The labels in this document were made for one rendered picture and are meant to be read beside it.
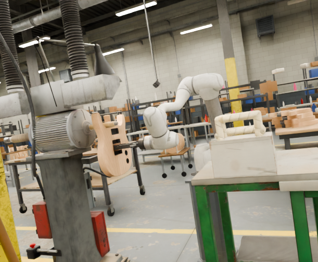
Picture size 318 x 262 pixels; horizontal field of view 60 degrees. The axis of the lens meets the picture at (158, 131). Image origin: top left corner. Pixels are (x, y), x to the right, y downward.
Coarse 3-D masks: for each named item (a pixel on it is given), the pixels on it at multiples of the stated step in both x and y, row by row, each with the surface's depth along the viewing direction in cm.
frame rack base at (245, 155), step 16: (224, 144) 123; (240, 144) 120; (256, 144) 118; (272, 144) 115; (224, 160) 124; (240, 160) 121; (256, 160) 118; (272, 160) 116; (224, 176) 125; (240, 176) 122
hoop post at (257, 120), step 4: (256, 116) 117; (260, 116) 118; (256, 120) 118; (260, 120) 118; (256, 124) 118; (260, 124) 118; (256, 128) 118; (260, 128) 118; (256, 132) 118; (256, 136) 119
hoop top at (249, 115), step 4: (248, 112) 119; (252, 112) 118; (256, 112) 118; (220, 116) 124; (224, 116) 123; (228, 116) 122; (232, 116) 121; (236, 116) 121; (240, 116) 120; (244, 116) 119; (248, 116) 119; (252, 116) 118; (216, 120) 124; (220, 120) 123; (224, 120) 123; (228, 120) 122; (232, 120) 122; (236, 120) 121; (240, 120) 121
